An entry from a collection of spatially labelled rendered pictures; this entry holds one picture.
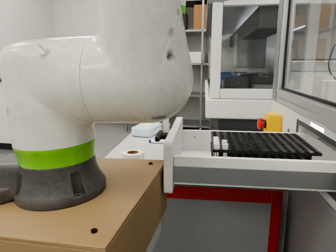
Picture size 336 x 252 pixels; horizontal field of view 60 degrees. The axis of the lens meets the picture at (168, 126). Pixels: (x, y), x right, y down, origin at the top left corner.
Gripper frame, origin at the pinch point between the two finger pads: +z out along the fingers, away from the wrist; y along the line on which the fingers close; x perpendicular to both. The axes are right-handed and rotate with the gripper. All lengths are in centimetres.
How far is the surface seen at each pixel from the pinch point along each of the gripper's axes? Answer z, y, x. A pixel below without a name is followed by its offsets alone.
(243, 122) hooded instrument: 15, -30, -79
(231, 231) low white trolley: 34.4, -18.5, -8.1
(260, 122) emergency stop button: 4.8, -28.7, -28.1
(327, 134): -0.1, -35.4, 9.3
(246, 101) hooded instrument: 4, -31, -77
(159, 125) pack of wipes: 13, 11, -60
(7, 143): 85, 238, -259
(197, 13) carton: -86, 2, -372
